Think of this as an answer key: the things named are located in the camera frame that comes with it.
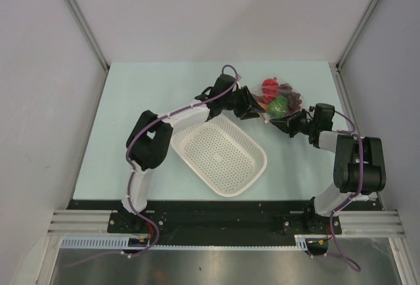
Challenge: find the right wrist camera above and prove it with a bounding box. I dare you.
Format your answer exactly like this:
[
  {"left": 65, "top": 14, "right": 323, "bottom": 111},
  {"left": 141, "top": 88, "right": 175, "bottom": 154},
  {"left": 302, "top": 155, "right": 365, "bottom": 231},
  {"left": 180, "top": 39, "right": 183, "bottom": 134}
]
[{"left": 314, "top": 103, "right": 335, "bottom": 125}]

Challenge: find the green fake bell pepper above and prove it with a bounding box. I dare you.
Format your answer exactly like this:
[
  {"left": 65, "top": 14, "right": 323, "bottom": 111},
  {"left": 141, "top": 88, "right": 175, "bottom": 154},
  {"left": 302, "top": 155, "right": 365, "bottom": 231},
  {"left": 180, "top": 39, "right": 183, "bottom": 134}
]
[{"left": 267, "top": 96, "right": 289, "bottom": 119}]

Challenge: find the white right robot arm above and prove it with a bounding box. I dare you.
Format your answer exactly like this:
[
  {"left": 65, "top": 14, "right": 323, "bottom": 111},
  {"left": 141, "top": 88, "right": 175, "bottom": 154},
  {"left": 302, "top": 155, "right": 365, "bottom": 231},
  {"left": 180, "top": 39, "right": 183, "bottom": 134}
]
[{"left": 286, "top": 104, "right": 387, "bottom": 234}]

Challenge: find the front aluminium rail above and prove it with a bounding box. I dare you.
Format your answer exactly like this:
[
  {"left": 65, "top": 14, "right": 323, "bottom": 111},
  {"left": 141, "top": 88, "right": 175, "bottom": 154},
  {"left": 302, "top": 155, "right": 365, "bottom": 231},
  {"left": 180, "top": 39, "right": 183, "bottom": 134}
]
[{"left": 47, "top": 210, "right": 406, "bottom": 238}]

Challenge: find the clear zip top bag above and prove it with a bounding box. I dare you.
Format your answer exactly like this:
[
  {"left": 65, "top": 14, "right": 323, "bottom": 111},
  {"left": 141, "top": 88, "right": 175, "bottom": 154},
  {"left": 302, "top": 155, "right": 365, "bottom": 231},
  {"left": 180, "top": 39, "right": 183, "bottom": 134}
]
[{"left": 250, "top": 77, "right": 308, "bottom": 123}]

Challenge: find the left aluminium frame post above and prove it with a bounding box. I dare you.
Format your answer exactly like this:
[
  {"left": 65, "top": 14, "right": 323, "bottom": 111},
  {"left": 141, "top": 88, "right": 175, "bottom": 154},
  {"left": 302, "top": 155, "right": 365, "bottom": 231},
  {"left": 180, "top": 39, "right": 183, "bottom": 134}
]
[{"left": 64, "top": 0, "right": 110, "bottom": 73}]

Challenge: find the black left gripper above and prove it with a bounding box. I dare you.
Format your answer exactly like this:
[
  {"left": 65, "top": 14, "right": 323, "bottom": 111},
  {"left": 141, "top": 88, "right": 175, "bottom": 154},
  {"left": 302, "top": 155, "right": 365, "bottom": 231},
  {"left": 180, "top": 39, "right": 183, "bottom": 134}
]
[{"left": 221, "top": 87, "right": 265, "bottom": 121}]

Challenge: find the purple fake grape bunch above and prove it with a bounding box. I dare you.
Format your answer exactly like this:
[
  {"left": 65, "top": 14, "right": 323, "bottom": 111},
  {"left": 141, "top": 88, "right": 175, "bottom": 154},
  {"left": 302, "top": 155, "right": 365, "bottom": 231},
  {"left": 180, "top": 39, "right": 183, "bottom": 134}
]
[{"left": 279, "top": 83, "right": 303, "bottom": 114}]

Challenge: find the orange fake carrot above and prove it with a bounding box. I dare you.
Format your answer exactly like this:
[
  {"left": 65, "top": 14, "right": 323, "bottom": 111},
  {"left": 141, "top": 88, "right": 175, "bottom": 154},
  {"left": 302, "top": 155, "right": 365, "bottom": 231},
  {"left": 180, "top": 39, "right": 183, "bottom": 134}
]
[{"left": 257, "top": 101, "right": 268, "bottom": 111}]

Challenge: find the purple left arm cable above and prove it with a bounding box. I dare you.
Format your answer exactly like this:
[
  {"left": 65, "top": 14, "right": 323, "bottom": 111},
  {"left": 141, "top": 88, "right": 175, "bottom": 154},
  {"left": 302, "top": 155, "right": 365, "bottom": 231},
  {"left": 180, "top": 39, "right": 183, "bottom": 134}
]
[{"left": 62, "top": 64, "right": 243, "bottom": 266}]

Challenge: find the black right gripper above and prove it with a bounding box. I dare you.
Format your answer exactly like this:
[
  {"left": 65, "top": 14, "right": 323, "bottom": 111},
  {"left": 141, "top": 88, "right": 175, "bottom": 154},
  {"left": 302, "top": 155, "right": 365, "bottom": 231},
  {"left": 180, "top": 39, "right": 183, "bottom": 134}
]
[{"left": 270, "top": 108, "right": 317, "bottom": 138}]

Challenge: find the right aluminium frame post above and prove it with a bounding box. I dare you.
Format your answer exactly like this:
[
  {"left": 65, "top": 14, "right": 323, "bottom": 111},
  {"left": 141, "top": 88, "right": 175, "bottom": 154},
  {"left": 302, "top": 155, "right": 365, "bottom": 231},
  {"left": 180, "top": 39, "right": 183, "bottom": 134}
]
[{"left": 334, "top": 0, "right": 381, "bottom": 72}]

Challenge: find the white perforated plastic basket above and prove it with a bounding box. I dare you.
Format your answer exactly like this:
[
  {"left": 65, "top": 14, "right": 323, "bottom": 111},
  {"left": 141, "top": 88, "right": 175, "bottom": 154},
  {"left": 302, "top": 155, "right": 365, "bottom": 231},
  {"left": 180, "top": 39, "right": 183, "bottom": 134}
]
[{"left": 171, "top": 114, "right": 267, "bottom": 198}]

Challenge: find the aluminium frame post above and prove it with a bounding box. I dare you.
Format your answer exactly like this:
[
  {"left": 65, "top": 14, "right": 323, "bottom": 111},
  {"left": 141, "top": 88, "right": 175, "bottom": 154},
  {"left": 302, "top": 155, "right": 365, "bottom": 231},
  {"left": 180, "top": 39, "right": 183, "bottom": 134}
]
[
  {"left": 334, "top": 0, "right": 381, "bottom": 72},
  {"left": 64, "top": 0, "right": 110, "bottom": 73}
]

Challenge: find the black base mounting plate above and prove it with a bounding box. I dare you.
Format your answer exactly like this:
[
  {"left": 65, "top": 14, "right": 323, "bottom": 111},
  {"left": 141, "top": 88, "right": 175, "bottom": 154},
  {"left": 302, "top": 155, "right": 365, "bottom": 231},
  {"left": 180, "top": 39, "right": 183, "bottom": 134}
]
[{"left": 68, "top": 200, "right": 380, "bottom": 247}]

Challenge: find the red fake apple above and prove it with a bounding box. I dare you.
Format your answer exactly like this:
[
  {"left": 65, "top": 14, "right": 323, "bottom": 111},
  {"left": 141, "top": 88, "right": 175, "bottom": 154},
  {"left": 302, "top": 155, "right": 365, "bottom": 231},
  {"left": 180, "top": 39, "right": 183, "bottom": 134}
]
[{"left": 261, "top": 77, "right": 279, "bottom": 101}]

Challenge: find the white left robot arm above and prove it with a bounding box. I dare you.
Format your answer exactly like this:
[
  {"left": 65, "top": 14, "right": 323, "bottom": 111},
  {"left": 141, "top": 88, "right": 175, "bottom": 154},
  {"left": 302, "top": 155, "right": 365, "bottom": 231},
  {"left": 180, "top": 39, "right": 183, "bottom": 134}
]
[{"left": 122, "top": 73, "right": 267, "bottom": 232}]

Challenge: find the white slotted cable duct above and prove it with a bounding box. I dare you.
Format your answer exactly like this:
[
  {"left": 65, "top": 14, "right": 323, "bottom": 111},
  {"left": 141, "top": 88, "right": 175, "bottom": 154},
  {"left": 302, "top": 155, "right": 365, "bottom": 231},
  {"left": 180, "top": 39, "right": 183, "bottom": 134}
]
[{"left": 60, "top": 234, "right": 311, "bottom": 252}]

